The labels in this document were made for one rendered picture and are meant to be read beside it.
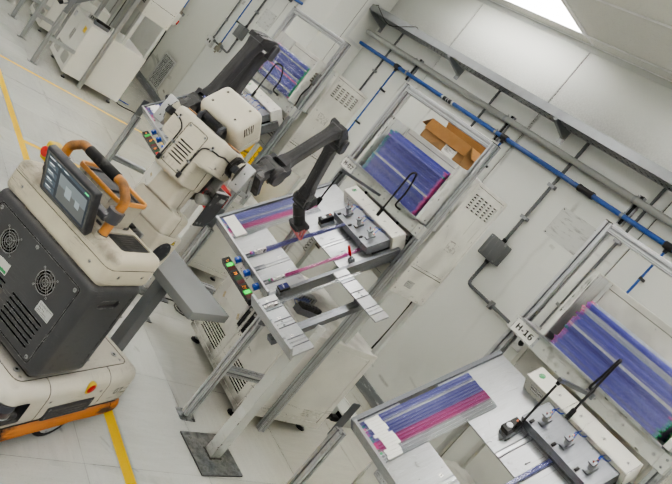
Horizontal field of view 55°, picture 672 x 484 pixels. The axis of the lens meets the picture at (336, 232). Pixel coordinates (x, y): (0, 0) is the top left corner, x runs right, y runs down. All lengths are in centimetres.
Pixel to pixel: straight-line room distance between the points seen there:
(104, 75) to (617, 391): 604
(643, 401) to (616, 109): 267
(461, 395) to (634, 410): 61
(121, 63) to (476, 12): 367
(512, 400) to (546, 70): 310
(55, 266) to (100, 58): 513
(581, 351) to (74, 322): 180
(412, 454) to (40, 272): 141
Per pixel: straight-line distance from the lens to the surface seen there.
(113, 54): 731
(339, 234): 332
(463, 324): 465
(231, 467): 318
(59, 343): 228
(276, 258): 319
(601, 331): 263
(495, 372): 275
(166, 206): 250
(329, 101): 440
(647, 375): 255
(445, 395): 262
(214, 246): 459
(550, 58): 526
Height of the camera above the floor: 163
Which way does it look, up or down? 10 degrees down
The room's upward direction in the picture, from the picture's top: 39 degrees clockwise
